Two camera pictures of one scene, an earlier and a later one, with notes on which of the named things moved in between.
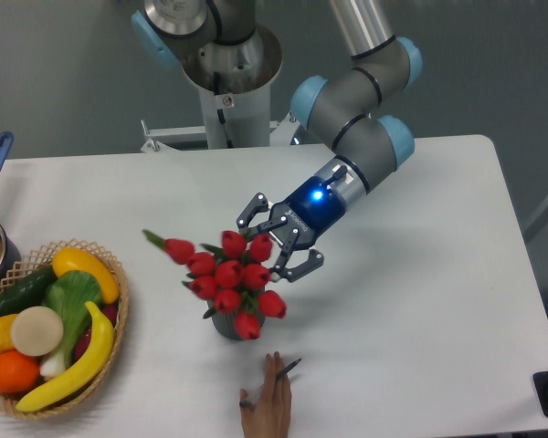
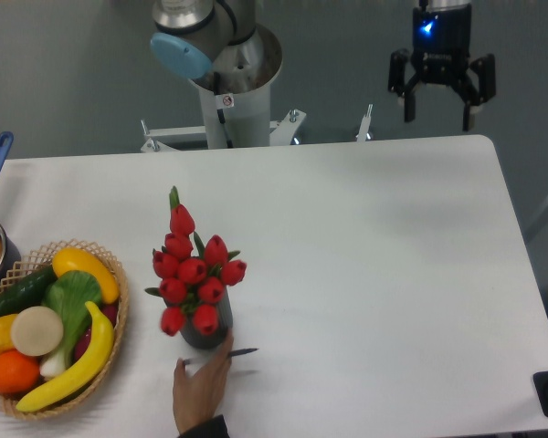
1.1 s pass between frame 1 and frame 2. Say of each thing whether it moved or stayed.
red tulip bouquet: moved
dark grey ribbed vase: moved
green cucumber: stayed
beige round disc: stayed
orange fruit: stayed
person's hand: moved
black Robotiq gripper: moved
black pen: moved
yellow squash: stayed
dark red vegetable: stayed
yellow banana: stayed
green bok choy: stayed
